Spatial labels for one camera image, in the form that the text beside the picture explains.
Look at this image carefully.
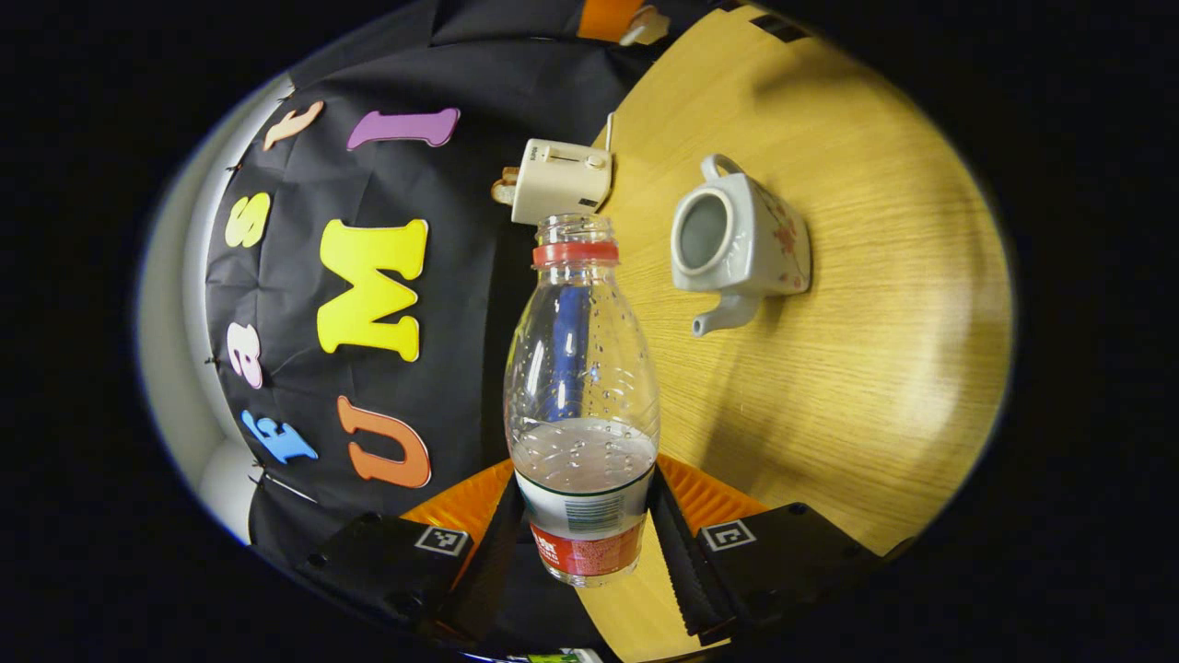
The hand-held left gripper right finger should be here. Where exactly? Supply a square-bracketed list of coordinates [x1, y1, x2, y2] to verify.
[645, 453, 890, 647]

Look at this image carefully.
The clear plastic water bottle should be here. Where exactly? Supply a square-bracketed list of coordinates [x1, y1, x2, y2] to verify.
[503, 214, 662, 588]

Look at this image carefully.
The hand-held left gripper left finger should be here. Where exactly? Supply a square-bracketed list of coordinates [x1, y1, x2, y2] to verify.
[297, 458, 540, 650]

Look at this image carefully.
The white floral teacup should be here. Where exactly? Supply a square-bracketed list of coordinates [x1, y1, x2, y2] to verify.
[670, 154, 813, 338]

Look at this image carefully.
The white toaster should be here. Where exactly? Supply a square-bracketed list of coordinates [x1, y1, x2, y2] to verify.
[511, 138, 614, 226]

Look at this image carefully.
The black table edge bracket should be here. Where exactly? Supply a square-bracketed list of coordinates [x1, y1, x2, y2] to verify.
[751, 13, 811, 43]

